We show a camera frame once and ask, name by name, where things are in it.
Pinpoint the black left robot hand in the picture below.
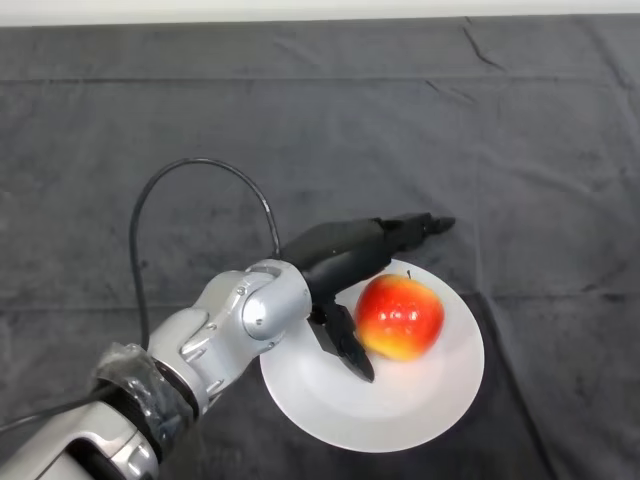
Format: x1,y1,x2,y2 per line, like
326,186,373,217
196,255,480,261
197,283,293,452
278,212,457,385

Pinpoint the red yellow apple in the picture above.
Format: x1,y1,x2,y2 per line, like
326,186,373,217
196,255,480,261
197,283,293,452
354,269,446,363

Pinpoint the white round plate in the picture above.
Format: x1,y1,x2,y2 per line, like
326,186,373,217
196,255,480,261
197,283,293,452
258,258,486,454

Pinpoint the black cloth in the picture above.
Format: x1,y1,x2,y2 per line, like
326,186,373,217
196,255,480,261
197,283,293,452
0,13,640,480

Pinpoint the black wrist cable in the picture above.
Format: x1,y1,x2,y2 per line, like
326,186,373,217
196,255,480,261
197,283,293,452
0,157,282,435

